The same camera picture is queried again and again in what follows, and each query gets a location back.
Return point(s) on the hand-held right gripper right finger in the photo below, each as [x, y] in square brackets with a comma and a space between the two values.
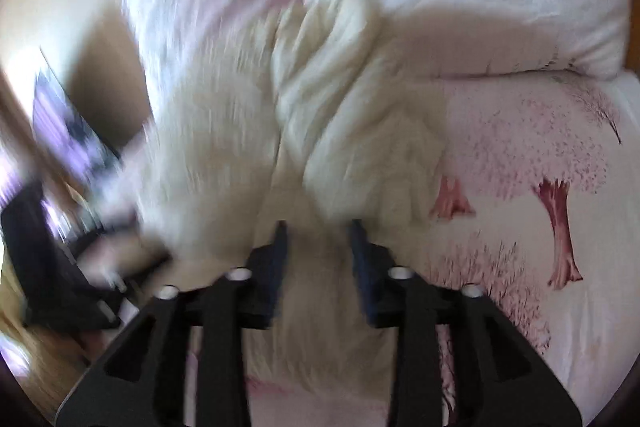
[362, 267]

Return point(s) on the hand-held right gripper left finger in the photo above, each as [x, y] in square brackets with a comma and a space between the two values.
[276, 262]

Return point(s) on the cream quilted down jacket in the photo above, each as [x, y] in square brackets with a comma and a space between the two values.
[340, 107]

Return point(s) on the purple printed board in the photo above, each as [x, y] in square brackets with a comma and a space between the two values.
[70, 127]

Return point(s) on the pink tree print bedsheet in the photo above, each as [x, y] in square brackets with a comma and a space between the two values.
[500, 207]

